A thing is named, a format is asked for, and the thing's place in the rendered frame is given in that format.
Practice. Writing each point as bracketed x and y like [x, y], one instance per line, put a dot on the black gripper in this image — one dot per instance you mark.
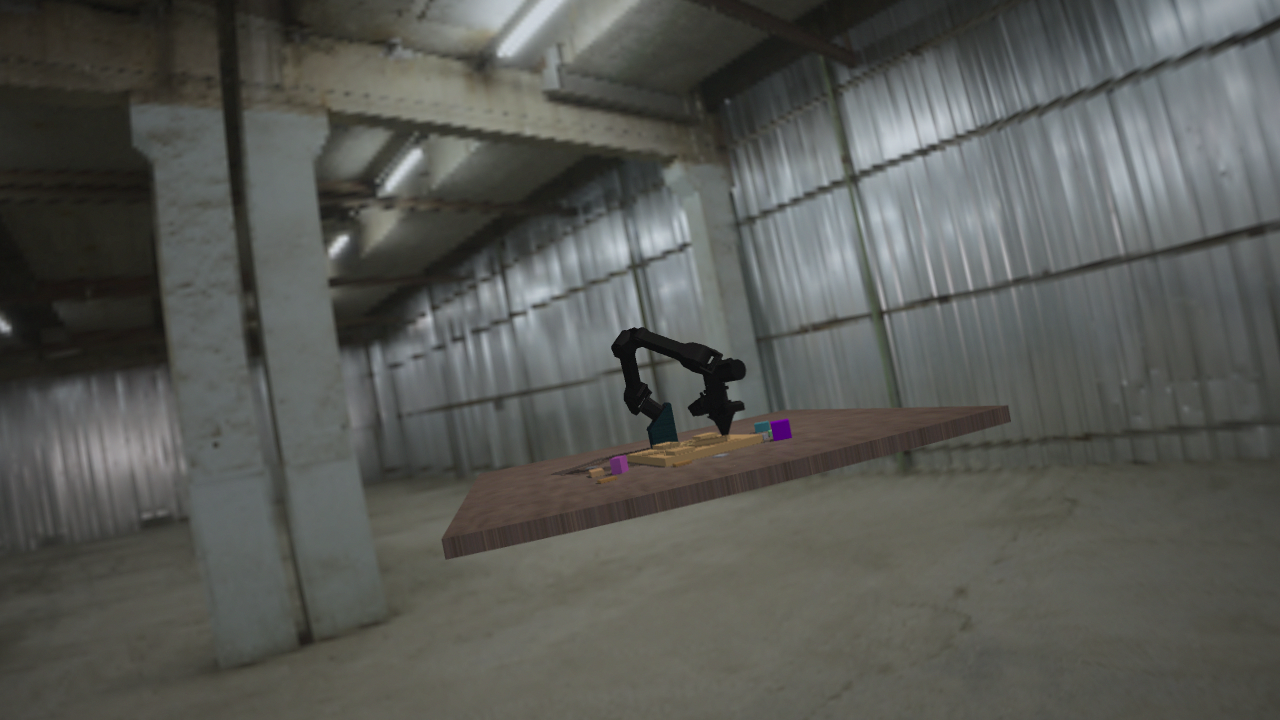
[724, 413]

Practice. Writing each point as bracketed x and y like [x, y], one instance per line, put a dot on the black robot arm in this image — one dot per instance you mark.
[692, 356]

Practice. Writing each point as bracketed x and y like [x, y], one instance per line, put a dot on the tan puzzle board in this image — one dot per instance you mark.
[669, 453]

